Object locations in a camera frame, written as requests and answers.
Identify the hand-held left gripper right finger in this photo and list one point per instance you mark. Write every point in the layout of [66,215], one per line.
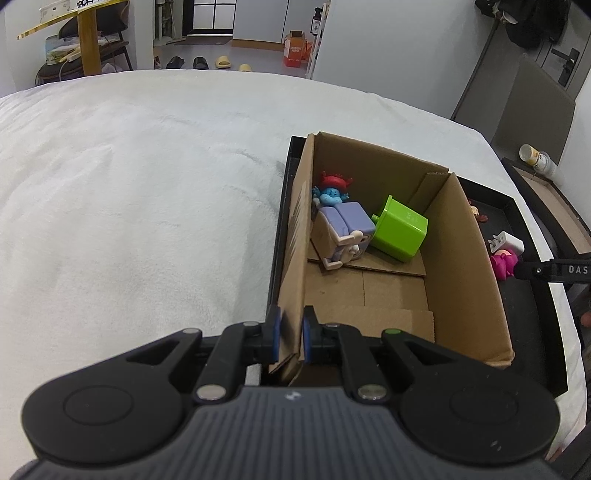
[307,339]

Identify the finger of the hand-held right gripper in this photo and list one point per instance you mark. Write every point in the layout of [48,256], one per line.
[554,270]

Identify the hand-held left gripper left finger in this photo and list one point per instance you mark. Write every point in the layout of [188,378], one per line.
[275,334]

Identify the pink pig toy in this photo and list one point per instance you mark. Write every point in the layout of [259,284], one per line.
[503,265]

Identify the black tray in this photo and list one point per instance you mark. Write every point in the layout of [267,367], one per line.
[531,332]

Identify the brown cardboard box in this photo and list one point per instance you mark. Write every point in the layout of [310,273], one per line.
[466,277]

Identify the purple cube toy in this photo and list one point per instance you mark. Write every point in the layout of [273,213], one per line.
[341,221]

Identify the green cube toy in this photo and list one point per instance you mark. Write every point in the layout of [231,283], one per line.
[399,228]

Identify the red-haired blue troll figurine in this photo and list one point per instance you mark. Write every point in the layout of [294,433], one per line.
[330,194]

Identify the person's right hand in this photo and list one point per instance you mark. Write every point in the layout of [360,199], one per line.
[585,319]

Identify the white charger plug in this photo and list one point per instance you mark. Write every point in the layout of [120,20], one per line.
[510,242]

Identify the brown-haired small figurine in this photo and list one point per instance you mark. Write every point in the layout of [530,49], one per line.
[475,211]

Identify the white and yellow cup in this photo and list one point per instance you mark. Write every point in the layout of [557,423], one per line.
[538,159]

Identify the grey leaning board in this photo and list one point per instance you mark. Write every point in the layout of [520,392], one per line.
[531,106]

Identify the grey entrance door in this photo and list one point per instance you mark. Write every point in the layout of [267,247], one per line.
[579,27]

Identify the black hanging jacket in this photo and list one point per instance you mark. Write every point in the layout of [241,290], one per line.
[526,23]

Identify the black slipper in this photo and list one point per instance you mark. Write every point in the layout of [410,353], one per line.
[174,62]
[200,62]

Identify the orange cardboard box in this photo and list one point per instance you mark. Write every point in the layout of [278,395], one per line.
[294,50]

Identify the grey doormat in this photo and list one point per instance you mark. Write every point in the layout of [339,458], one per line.
[198,40]

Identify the white spray bottle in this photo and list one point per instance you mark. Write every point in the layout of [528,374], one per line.
[316,23]

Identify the black-framed glass sliding door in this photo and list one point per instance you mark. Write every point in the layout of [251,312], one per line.
[210,16]

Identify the dark chair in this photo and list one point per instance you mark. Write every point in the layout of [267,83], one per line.
[115,50]

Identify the yellow-edged round table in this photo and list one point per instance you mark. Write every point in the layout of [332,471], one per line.
[90,46]

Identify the white patterned container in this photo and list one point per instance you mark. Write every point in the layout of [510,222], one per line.
[57,13]

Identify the black frame with brown board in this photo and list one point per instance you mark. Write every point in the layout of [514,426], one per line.
[561,212]

